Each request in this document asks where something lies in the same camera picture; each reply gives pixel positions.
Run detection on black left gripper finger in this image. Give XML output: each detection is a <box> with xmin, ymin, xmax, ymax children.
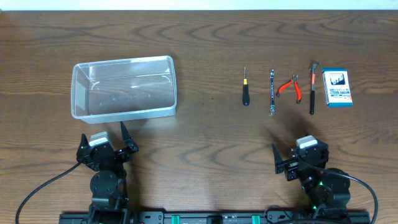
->
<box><xmin>79</xmin><ymin>133</ymin><xmax>90</xmax><ymax>152</ymax></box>
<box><xmin>120</xmin><ymin>121</ymin><xmax>139</xmax><ymax>153</ymax></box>

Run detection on silver combination wrench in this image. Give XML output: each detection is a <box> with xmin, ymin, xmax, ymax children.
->
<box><xmin>269</xmin><ymin>69</ymin><xmax>275</xmax><ymax>116</ymax></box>

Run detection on clear plastic container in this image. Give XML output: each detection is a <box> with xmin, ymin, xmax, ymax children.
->
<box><xmin>70</xmin><ymin>55</ymin><xmax>177</xmax><ymax>124</ymax></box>

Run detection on black yellow screwdriver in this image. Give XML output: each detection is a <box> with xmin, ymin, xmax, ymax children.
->
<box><xmin>243</xmin><ymin>67</ymin><xmax>250</xmax><ymax>106</ymax></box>

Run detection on red handled pliers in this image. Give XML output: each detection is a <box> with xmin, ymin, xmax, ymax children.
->
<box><xmin>276</xmin><ymin>74</ymin><xmax>302</xmax><ymax>104</ymax></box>

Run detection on blue white cardboard box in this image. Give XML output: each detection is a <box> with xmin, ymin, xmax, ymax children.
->
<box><xmin>322</xmin><ymin>67</ymin><xmax>353</xmax><ymax>108</ymax></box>

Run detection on small black orange hammer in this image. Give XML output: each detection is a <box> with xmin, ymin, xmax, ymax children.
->
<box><xmin>309</xmin><ymin>62</ymin><xmax>319</xmax><ymax>115</ymax></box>

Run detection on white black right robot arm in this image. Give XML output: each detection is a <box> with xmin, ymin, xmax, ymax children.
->
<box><xmin>272</xmin><ymin>135</ymin><xmax>351</xmax><ymax>219</ymax></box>

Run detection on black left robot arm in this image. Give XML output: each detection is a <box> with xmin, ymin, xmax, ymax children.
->
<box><xmin>76</xmin><ymin>122</ymin><xmax>139</xmax><ymax>224</ymax></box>

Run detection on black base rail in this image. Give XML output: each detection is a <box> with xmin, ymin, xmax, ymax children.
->
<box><xmin>58</xmin><ymin>210</ymin><xmax>371</xmax><ymax>224</ymax></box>

